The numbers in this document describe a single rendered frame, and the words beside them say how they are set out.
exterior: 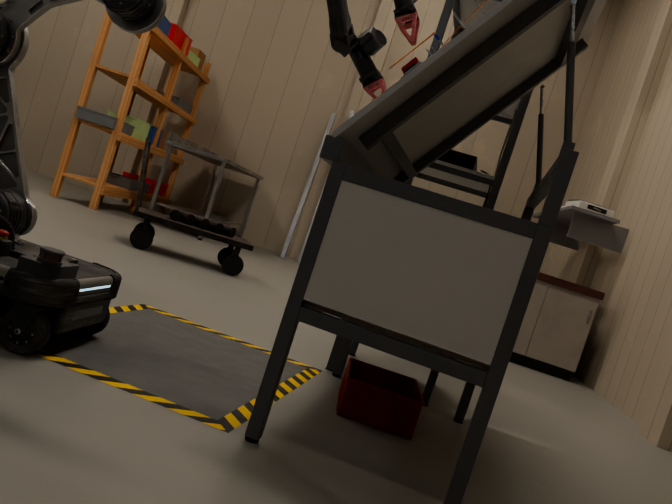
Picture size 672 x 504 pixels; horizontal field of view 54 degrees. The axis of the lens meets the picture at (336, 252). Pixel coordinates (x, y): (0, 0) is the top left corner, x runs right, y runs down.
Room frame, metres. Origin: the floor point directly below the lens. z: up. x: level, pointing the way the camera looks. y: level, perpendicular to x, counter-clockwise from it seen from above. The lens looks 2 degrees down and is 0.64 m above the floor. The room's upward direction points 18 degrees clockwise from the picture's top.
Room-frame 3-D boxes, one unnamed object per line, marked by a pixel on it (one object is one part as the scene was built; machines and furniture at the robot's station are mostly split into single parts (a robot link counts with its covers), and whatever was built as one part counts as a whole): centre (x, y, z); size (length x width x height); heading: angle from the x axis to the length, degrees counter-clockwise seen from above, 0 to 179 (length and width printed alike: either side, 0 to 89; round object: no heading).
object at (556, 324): (6.35, -1.17, 0.39); 2.19 x 1.70 x 0.79; 85
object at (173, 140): (8.47, 1.76, 0.54); 1.99 x 0.75 x 1.08; 175
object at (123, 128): (8.26, 2.79, 1.17); 2.59 x 0.69 x 2.34; 175
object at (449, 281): (2.31, -0.34, 0.60); 1.17 x 0.58 x 0.40; 168
